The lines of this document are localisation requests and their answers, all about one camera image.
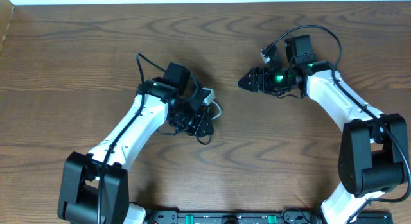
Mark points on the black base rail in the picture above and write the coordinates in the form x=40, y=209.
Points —
x=174, y=217

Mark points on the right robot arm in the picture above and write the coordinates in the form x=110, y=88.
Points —
x=373, y=157

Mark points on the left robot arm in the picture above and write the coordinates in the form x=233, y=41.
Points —
x=94, y=186

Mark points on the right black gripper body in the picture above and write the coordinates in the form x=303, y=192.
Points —
x=275, y=81

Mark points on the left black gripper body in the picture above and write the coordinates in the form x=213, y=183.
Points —
x=188, y=120

